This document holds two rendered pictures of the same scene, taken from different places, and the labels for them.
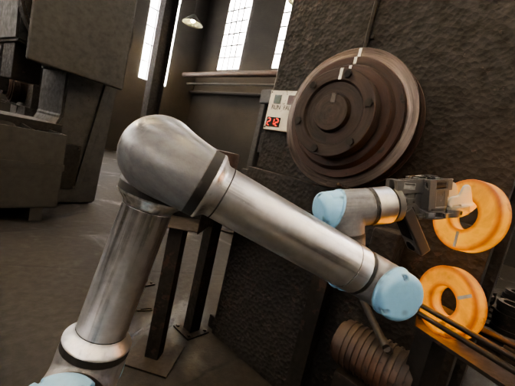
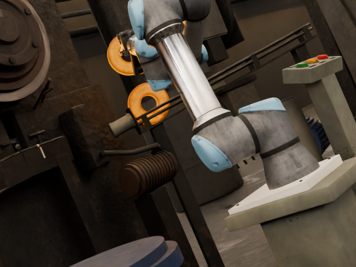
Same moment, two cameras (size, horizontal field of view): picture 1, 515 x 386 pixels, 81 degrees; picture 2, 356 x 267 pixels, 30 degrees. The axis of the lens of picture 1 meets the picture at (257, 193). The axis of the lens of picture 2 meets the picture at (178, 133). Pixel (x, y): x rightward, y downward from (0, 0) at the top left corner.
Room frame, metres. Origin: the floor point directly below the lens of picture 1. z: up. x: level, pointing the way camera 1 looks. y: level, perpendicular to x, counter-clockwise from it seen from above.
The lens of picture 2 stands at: (0.56, 2.00, 0.55)
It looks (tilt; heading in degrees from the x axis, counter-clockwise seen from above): 0 degrees down; 271
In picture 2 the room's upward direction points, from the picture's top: 23 degrees counter-clockwise
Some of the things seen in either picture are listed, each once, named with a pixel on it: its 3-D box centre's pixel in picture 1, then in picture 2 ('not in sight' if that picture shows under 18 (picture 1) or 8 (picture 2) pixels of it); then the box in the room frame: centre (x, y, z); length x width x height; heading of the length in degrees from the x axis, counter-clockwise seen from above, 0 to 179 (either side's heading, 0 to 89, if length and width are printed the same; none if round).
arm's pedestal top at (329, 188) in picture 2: not in sight; (300, 191); (0.35, 0.20, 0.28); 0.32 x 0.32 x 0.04; 55
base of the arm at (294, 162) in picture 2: not in sight; (286, 161); (0.35, 0.20, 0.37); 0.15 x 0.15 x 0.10
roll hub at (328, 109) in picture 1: (333, 113); (0, 28); (1.01, -0.18, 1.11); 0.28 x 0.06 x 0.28; 49
